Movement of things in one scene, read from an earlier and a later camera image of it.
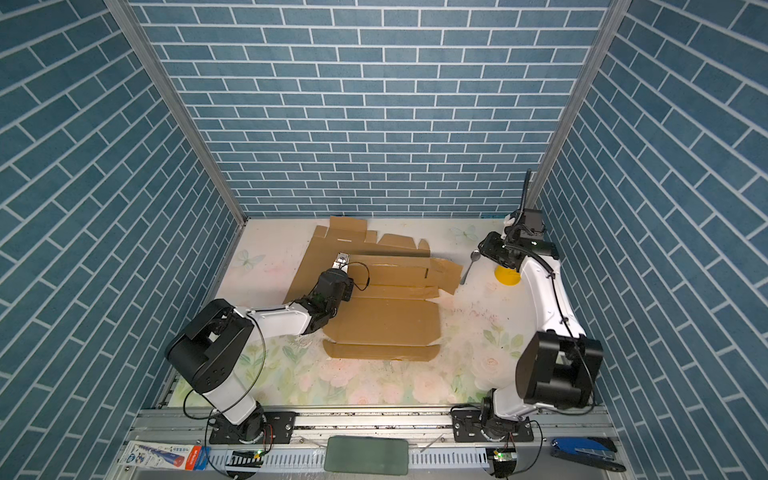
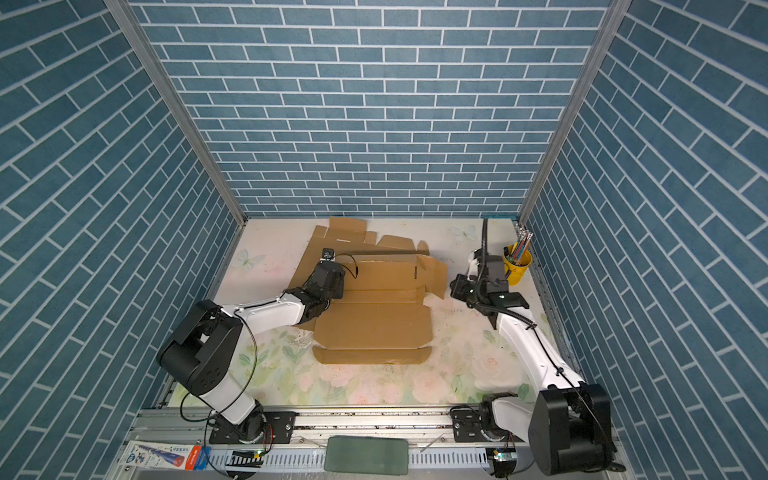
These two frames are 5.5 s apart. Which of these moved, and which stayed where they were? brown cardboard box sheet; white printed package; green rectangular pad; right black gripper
Moved: right black gripper
Stayed: brown cardboard box sheet; green rectangular pad; white printed package
